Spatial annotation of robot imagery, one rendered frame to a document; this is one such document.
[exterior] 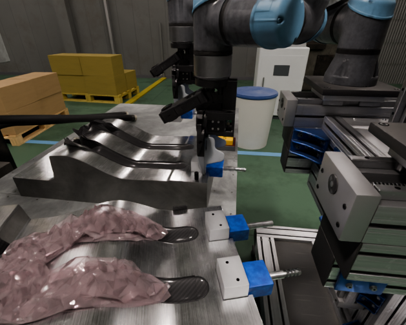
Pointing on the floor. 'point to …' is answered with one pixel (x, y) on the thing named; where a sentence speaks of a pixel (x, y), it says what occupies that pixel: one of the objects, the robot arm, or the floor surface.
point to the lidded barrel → (254, 115)
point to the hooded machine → (281, 69)
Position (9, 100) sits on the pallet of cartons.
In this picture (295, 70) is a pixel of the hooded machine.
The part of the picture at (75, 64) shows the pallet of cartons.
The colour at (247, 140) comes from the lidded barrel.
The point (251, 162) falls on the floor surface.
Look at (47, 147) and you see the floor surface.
